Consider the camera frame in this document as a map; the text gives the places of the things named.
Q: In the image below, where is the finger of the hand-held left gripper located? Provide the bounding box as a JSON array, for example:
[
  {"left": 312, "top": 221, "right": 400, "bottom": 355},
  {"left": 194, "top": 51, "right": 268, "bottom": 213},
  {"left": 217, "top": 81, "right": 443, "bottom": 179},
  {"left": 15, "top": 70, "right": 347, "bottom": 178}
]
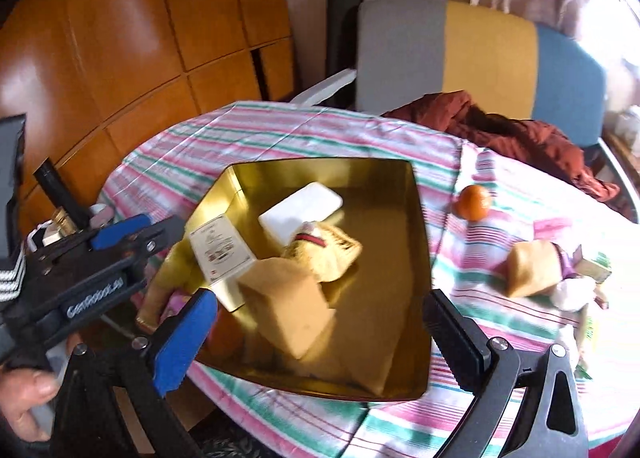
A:
[
  {"left": 47, "top": 258, "right": 151, "bottom": 339},
  {"left": 32, "top": 214, "right": 188, "bottom": 283}
]

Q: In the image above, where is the yellow plush toy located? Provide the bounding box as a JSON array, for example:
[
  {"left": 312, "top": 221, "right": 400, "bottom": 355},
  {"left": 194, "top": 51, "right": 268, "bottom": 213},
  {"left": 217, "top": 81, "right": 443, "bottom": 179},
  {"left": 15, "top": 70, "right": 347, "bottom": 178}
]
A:
[{"left": 280, "top": 220, "right": 363, "bottom": 283}]

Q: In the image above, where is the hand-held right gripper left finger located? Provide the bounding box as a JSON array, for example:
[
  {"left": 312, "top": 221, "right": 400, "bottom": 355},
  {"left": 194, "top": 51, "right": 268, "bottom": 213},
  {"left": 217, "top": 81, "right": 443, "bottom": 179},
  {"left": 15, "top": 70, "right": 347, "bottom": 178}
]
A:
[{"left": 52, "top": 288, "right": 219, "bottom": 458}]

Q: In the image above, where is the wooden wardrobe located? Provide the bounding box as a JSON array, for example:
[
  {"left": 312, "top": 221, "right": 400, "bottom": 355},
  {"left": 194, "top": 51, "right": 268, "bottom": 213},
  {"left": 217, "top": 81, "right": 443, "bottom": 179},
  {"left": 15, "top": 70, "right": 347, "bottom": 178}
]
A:
[{"left": 0, "top": 0, "right": 301, "bottom": 249}]

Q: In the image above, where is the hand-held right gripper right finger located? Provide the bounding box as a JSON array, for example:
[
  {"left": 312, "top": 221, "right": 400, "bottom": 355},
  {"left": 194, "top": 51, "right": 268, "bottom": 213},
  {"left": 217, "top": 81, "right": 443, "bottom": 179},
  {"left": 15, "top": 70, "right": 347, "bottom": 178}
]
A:
[{"left": 422, "top": 289, "right": 591, "bottom": 458}]

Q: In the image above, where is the grey yellow blue chair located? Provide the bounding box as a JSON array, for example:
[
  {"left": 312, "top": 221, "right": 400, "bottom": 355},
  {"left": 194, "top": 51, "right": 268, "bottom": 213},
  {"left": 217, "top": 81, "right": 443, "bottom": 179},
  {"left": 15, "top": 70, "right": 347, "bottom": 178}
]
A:
[{"left": 290, "top": 0, "right": 640, "bottom": 223}]

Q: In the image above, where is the striped tablecloth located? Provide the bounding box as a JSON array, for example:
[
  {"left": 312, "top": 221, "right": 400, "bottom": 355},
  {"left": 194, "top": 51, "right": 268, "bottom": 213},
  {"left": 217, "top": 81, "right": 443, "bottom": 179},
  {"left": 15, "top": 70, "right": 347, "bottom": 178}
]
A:
[{"left": 97, "top": 100, "right": 640, "bottom": 458}]

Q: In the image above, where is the person's left hand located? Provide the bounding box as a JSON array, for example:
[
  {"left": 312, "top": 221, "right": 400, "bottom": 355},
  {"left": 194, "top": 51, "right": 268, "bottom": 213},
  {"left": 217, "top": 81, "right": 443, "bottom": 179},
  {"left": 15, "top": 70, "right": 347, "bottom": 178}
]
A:
[{"left": 0, "top": 369, "right": 60, "bottom": 444}]

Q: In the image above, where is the yellow green snack packet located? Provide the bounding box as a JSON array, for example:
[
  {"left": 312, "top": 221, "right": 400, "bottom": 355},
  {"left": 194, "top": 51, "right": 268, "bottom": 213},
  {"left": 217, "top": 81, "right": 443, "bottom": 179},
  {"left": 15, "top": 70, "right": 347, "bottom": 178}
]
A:
[{"left": 575, "top": 250, "right": 613, "bottom": 285}]

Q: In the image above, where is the purple snack packet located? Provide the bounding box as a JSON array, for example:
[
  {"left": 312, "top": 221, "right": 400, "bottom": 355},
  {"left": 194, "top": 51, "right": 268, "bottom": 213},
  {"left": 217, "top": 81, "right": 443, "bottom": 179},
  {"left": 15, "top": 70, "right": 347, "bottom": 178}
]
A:
[{"left": 557, "top": 244, "right": 581, "bottom": 279}]

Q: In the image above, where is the tan cardboard box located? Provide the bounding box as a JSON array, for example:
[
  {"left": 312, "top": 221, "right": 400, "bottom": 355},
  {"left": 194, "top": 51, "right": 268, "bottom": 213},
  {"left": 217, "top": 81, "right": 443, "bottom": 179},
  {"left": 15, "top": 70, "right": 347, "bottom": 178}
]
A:
[{"left": 239, "top": 258, "right": 337, "bottom": 360}]

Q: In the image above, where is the white rectangular box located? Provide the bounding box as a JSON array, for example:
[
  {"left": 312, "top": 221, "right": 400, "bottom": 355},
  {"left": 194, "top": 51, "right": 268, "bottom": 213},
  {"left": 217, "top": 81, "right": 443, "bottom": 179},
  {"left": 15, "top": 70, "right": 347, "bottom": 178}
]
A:
[{"left": 257, "top": 182, "right": 345, "bottom": 243}]

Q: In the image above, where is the white printed card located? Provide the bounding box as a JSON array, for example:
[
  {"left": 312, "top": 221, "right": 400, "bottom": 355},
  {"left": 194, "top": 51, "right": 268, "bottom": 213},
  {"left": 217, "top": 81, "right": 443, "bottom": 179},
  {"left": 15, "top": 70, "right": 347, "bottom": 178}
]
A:
[{"left": 190, "top": 217, "right": 257, "bottom": 285}]

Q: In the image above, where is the black tube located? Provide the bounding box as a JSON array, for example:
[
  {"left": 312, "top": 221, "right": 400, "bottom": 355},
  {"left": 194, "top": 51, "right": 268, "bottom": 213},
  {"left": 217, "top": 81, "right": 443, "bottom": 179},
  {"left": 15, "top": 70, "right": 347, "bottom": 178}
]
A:
[{"left": 34, "top": 159, "right": 92, "bottom": 231}]

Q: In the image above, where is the white plastic bag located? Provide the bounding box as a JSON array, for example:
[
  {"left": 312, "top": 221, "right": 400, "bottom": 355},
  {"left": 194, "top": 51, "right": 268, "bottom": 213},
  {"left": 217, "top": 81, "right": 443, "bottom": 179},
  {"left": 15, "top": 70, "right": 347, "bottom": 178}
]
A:
[{"left": 550, "top": 277, "right": 597, "bottom": 311}]

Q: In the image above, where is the orange tangerine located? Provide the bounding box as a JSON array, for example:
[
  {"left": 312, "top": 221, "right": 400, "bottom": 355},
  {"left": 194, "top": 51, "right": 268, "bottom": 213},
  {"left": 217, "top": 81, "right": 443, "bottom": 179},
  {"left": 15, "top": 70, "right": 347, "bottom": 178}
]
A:
[{"left": 452, "top": 184, "right": 493, "bottom": 221}]

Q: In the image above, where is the gold metal tin box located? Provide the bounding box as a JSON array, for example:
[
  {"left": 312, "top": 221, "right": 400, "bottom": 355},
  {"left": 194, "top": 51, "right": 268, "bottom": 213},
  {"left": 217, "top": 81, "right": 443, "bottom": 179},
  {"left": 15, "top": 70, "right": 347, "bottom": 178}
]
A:
[{"left": 137, "top": 158, "right": 433, "bottom": 404}]

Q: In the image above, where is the rust red jacket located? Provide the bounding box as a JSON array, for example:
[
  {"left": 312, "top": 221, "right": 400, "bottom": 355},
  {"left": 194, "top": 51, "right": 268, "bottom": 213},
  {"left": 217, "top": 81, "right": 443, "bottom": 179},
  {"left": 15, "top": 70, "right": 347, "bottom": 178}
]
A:
[{"left": 382, "top": 90, "right": 633, "bottom": 219}]

